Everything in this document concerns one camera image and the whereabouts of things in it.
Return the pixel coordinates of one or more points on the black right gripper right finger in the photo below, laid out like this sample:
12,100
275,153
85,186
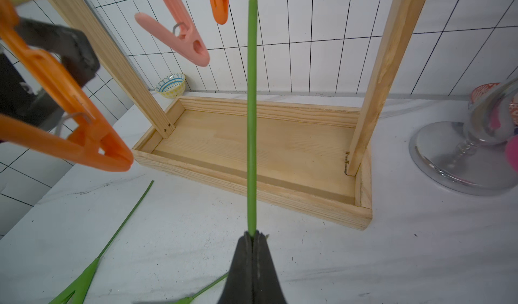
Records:
266,287

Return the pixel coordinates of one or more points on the orange end clothespin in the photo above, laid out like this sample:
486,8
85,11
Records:
110,153

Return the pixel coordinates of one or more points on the yellow tulip flower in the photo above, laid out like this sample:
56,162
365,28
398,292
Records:
252,117

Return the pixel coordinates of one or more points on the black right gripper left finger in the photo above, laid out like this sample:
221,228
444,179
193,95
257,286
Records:
239,284

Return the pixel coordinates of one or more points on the wooden hanging rack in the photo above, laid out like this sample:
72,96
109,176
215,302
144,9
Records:
312,159

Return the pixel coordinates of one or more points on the chrome glass holder stand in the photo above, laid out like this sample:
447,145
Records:
470,157

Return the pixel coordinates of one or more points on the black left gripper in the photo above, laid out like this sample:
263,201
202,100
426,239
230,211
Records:
62,60

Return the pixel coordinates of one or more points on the magenta plastic wine glass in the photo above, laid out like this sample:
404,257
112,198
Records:
511,152

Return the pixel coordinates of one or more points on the pink tulip flower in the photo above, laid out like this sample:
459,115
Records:
77,290

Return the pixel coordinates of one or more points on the pink clothespin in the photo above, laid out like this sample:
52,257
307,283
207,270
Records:
183,37

